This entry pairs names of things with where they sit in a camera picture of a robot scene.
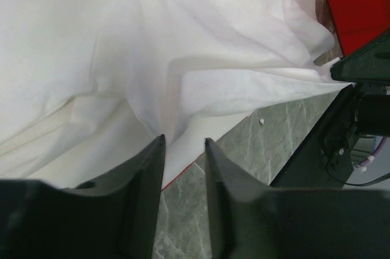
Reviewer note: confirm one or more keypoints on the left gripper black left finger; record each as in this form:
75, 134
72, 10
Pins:
113, 215

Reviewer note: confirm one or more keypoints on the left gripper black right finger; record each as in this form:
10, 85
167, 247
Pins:
248, 219

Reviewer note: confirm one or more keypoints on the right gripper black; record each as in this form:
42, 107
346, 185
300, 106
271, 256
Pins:
324, 157

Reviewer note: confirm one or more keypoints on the white t shirt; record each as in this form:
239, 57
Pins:
86, 84

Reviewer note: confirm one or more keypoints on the red plastic bin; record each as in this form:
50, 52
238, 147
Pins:
359, 21

